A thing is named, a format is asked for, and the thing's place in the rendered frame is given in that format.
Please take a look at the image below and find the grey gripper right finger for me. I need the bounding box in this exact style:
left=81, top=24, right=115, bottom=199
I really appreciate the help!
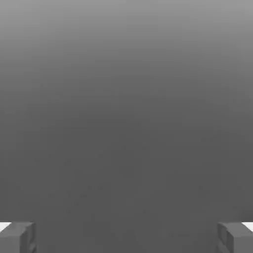
left=216, top=221, right=253, bottom=253

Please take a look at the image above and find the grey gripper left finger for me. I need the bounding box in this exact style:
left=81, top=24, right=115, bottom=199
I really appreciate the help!
left=0, top=221, right=38, bottom=253

